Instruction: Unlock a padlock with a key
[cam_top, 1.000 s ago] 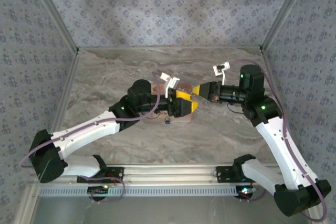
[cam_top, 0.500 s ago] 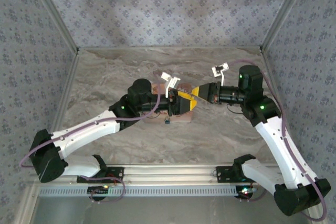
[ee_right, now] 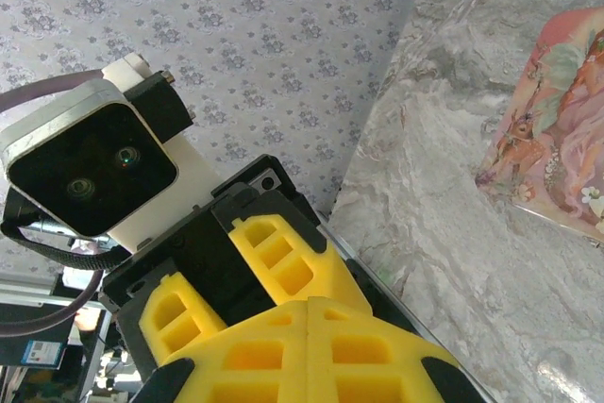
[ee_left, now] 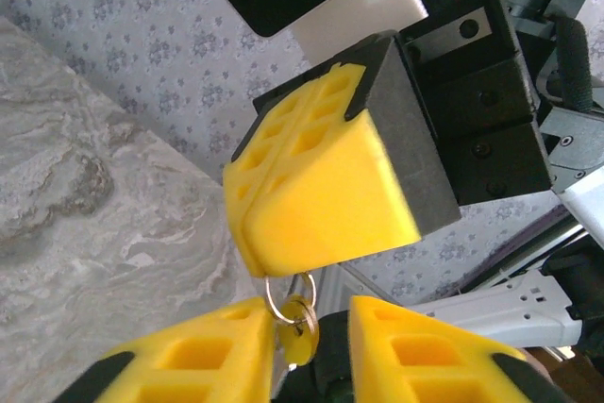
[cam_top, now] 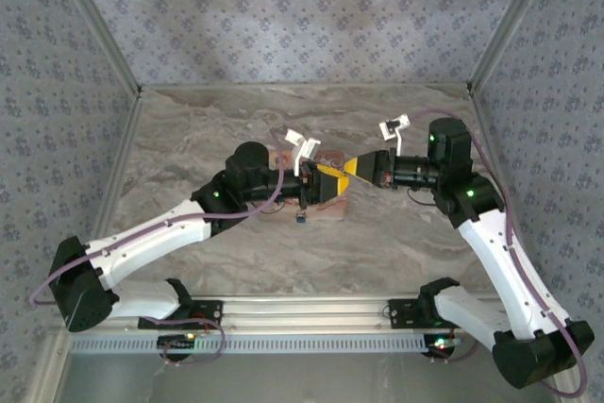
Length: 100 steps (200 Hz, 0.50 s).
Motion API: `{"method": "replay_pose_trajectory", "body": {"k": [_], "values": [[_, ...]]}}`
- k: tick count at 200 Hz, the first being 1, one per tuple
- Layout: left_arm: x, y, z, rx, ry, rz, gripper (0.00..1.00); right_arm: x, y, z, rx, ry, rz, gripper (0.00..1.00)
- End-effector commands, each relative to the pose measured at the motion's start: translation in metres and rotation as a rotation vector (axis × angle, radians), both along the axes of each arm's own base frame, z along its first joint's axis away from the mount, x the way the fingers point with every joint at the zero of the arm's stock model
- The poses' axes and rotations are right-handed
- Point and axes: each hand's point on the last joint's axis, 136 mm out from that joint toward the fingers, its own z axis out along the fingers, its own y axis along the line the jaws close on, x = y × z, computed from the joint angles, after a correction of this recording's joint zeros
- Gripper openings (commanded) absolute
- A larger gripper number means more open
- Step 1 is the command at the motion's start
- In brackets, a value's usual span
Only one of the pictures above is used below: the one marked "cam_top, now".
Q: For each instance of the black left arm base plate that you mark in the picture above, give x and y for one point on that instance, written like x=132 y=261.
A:
x=207 y=311

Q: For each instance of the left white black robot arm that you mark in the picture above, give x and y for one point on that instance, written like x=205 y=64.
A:
x=151 y=238

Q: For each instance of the black right controller board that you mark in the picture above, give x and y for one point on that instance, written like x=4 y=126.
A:
x=441 y=344

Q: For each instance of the aluminium frame post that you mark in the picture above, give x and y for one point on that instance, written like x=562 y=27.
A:
x=98 y=21
x=512 y=21

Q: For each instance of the aluminium table side rail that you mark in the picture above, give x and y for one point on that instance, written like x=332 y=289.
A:
x=118 y=162
x=479 y=108

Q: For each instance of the black left controller board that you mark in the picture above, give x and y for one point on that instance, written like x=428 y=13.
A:
x=177 y=341

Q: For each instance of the black controller board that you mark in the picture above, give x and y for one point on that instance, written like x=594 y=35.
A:
x=441 y=344
x=177 y=341

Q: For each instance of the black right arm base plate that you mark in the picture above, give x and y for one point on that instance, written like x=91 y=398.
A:
x=401 y=313

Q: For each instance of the grey metal sheet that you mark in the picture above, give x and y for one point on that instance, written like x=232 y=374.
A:
x=307 y=384

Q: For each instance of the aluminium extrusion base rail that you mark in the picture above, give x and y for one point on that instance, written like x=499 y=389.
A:
x=307 y=313

